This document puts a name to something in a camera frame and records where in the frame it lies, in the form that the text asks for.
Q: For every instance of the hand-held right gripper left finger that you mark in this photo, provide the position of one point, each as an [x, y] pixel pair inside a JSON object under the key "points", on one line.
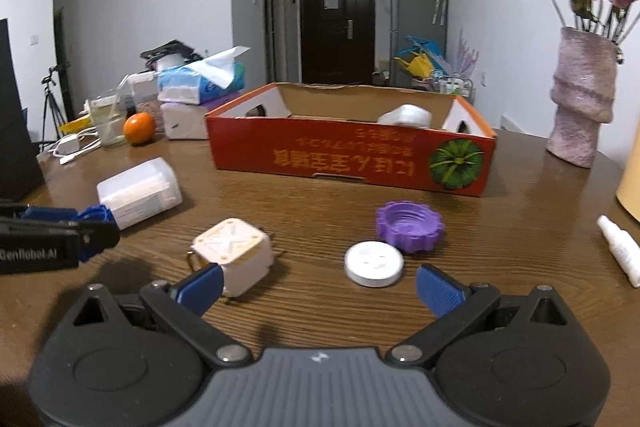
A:
{"points": [[200, 287]]}

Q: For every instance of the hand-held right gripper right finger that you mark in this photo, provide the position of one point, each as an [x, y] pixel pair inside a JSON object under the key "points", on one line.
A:
{"points": [[440, 288]]}

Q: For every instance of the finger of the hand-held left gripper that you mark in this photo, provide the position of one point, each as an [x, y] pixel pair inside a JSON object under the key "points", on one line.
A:
{"points": [[102, 236], [47, 214]]}

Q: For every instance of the blue ridged cap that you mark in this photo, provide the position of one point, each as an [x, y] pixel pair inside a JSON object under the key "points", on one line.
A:
{"points": [[96, 214]]}

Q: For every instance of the cream cube box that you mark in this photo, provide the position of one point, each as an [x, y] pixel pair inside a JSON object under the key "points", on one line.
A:
{"points": [[232, 247]]}

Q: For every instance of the translucent cotton swab box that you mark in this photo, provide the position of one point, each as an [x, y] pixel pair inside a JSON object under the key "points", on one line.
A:
{"points": [[137, 194]]}

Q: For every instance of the purple ridged cap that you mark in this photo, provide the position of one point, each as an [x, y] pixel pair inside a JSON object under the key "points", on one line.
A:
{"points": [[410, 229]]}

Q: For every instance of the white round lid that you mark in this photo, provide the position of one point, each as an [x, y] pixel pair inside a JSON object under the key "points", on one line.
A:
{"points": [[374, 264]]}

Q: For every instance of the red cardboard box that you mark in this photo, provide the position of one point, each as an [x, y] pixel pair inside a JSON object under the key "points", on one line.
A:
{"points": [[325, 157]]}

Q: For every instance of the small white spray bottle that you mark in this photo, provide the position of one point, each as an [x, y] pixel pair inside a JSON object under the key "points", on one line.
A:
{"points": [[620, 249]]}

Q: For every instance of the black monitor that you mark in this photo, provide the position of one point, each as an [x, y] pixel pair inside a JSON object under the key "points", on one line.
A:
{"points": [[15, 132]]}

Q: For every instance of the yellow packet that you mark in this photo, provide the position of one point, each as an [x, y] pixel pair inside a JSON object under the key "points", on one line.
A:
{"points": [[75, 125]]}

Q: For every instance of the clear plastic cup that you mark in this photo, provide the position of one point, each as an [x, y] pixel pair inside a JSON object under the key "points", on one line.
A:
{"points": [[109, 122]]}

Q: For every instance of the black tripod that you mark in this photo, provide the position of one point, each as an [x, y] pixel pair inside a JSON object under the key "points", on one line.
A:
{"points": [[52, 102]]}

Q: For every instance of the orange fruit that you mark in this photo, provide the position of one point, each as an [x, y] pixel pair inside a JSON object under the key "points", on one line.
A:
{"points": [[139, 128]]}

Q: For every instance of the purple tissue pack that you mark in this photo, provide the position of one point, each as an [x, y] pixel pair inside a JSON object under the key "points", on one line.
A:
{"points": [[185, 122]]}

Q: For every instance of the clear container white lid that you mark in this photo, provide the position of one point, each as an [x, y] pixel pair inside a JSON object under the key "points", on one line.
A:
{"points": [[142, 94]]}

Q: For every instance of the blue tissue pack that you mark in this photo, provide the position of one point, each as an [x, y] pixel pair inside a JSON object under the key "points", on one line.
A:
{"points": [[190, 82]]}

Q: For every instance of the black flat item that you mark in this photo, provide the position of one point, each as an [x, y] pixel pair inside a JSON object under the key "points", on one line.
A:
{"points": [[172, 51]]}

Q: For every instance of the rolling cart with bottles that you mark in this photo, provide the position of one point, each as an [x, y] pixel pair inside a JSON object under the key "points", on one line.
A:
{"points": [[452, 86]]}

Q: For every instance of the yellow thermos jug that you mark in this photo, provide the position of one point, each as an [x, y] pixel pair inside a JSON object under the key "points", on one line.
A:
{"points": [[631, 192]]}

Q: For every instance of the blue and yellow bags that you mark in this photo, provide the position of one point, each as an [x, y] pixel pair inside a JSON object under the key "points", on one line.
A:
{"points": [[420, 62]]}

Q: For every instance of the pink textured vase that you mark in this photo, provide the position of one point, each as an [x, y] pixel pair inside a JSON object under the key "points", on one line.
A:
{"points": [[582, 97]]}

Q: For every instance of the dark brown door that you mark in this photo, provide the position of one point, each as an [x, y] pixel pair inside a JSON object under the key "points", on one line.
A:
{"points": [[337, 37]]}

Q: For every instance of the grey refrigerator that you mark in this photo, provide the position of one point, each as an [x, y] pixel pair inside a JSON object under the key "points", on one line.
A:
{"points": [[415, 17]]}

